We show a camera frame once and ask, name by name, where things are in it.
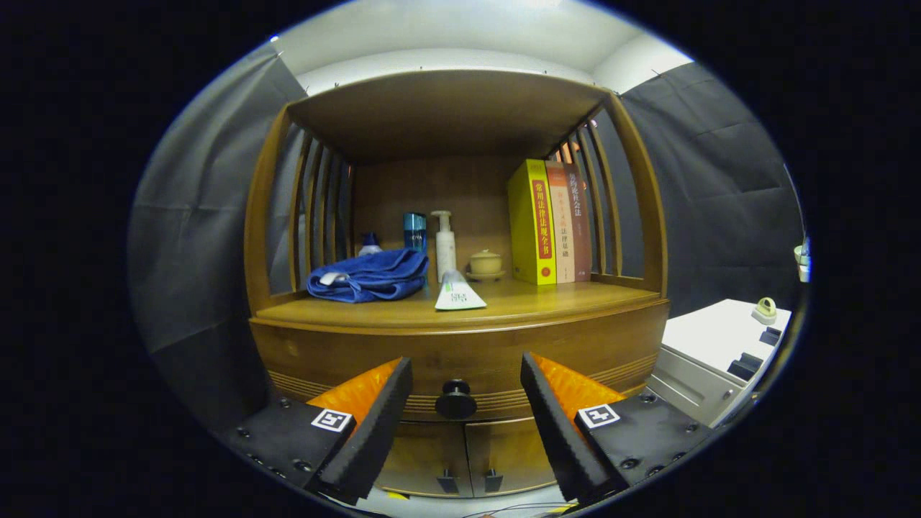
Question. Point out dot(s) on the white pump bottle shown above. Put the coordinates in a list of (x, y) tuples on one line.
[(446, 252)]

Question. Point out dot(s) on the white and green device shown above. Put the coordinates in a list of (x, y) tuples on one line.
[(802, 259)]

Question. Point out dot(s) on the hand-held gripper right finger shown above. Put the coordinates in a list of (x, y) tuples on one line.
[(557, 432)]

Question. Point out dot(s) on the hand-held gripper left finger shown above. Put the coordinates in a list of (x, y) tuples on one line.
[(373, 432)]

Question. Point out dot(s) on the wooden cabinet with slatted sides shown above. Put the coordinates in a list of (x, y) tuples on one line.
[(446, 115)]

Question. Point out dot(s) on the small white blue-capped bottle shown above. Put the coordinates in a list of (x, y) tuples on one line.
[(370, 248)]

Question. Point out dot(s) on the blue folded towel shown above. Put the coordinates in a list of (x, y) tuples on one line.
[(367, 277)]

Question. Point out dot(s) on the yellow book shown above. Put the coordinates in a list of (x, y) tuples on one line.
[(524, 223)]

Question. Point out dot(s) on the teal blue bottle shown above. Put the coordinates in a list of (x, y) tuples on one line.
[(414, 230)]

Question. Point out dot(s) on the white side cabinet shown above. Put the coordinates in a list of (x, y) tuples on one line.
[(712, 327)]

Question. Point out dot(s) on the white green-printed tube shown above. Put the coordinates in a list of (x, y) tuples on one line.
[(457, 295)]

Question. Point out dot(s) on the small yellow-green tape dispenser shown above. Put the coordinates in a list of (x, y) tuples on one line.
[(764, 313)]

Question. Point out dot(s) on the brown book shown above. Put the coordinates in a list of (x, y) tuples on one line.
[(581, 223)]

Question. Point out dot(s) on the beige lidded teacup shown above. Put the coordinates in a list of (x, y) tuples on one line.
[(486, 263)]

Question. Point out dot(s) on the wooden drawer with black knob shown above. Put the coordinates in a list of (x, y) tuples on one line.
[(468, 352)]

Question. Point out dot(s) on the wooden countertop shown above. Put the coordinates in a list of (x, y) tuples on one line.
[(547, 298)]

